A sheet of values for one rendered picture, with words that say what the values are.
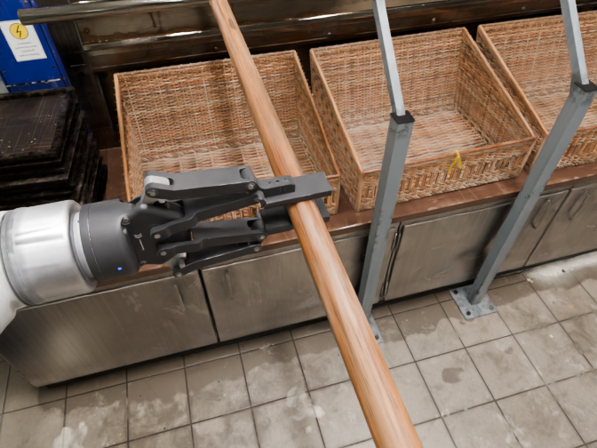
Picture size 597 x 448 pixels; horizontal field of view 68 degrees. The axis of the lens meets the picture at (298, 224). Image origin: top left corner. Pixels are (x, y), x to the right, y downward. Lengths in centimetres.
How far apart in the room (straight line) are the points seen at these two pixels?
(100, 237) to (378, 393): 26
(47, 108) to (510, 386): 167
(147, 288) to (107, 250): 88
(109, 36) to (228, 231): 103
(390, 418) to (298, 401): 129
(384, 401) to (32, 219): 32
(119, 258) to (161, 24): 106
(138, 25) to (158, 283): 71
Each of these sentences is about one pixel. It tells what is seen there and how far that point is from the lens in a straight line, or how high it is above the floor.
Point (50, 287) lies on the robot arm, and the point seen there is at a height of 120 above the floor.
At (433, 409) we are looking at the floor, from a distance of 168.
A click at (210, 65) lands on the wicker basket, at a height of 84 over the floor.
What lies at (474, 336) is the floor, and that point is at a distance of 185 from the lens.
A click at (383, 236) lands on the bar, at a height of 57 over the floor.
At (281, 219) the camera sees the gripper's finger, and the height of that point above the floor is 118.
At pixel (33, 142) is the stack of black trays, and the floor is 87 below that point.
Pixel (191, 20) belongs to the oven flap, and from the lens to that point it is 142.
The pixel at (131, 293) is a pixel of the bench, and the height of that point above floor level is 49.
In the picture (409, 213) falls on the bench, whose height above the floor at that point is 58.
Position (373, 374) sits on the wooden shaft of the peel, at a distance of 35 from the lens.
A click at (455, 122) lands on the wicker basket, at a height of 59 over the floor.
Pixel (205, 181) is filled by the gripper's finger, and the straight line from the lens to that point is 41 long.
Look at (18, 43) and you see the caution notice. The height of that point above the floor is 97.
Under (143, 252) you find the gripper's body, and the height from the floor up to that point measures 118.
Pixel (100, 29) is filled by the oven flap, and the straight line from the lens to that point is 143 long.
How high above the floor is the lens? 152
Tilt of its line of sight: 48 degrees down
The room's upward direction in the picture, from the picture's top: straight up
